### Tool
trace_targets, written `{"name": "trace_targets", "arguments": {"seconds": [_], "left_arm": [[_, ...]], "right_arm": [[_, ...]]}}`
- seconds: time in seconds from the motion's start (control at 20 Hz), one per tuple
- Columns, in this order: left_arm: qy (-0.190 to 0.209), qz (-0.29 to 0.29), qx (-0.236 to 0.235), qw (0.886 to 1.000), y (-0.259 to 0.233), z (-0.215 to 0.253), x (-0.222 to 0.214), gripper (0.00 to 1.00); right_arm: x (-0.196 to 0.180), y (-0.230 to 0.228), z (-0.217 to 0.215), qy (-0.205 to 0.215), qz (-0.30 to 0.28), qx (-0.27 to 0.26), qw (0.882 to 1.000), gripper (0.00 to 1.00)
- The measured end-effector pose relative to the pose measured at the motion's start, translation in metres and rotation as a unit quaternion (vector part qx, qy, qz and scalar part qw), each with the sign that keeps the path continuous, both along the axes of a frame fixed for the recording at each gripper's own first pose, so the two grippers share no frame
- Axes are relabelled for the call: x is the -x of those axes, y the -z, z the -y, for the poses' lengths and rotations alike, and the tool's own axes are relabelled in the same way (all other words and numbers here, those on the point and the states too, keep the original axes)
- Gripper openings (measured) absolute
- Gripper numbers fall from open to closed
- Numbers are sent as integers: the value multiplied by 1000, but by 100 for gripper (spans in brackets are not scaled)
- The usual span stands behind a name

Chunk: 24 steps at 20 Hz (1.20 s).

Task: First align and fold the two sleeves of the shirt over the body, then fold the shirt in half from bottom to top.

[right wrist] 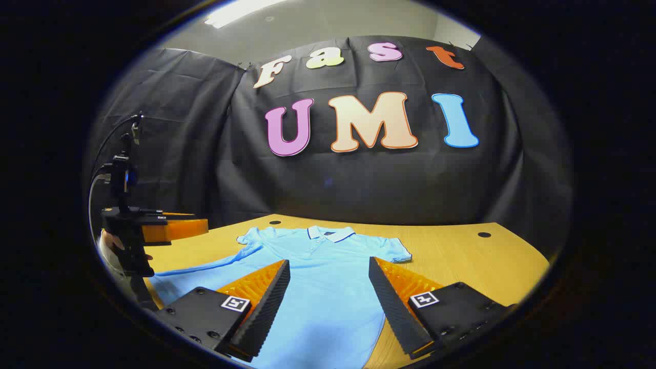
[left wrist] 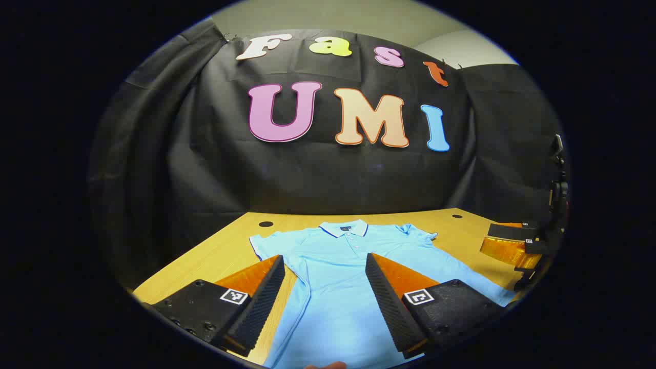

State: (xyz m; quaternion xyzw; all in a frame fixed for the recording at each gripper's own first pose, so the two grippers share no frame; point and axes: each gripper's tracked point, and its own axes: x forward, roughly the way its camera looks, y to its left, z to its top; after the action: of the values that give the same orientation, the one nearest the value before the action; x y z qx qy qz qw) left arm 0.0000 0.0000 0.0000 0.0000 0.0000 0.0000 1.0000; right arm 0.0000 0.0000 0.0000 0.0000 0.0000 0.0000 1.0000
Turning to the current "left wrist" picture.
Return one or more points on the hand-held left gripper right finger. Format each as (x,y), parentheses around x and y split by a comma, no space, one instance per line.
(392,307)

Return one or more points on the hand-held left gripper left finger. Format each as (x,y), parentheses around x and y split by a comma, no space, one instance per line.
(259,307)

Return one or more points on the light blue T-shirt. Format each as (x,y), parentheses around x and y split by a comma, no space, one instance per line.
(333,266)

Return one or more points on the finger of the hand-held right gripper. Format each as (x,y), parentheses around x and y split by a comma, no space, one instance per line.
(507,231)
(505,251)

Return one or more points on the black backdrop cloth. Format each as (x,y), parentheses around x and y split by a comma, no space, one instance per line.
(333,174)

